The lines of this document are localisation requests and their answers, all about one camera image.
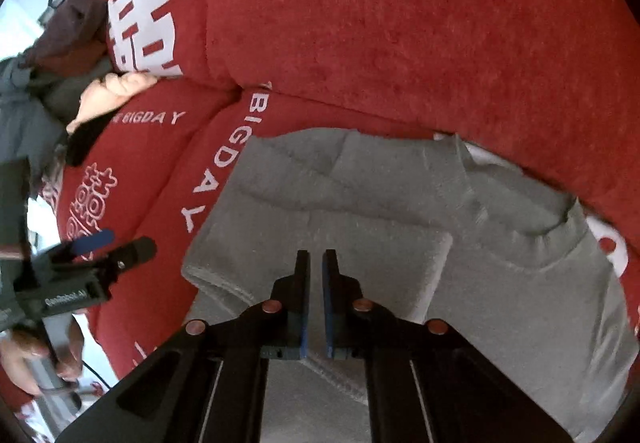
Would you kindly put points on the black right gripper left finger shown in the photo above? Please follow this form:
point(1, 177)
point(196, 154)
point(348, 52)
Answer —
point(287, 329)

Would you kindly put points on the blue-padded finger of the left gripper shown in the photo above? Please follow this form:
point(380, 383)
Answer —
point(82, 245)

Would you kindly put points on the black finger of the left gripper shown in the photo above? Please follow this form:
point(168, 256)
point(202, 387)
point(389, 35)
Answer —
point(123, 259)

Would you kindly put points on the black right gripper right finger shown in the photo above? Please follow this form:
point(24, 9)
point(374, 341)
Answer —
point(339, 294)

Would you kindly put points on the grey knit garment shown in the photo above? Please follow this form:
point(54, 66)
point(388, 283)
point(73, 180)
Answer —
point(429, 231)

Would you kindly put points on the seated person in grey clothes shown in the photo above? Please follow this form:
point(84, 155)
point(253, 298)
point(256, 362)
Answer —
point(60, 94)

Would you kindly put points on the operator left hand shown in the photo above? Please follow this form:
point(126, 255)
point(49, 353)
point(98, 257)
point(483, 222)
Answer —
point(18, 348)

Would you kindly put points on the red blanket with white print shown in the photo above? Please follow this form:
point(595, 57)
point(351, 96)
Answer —
point(552, 85)

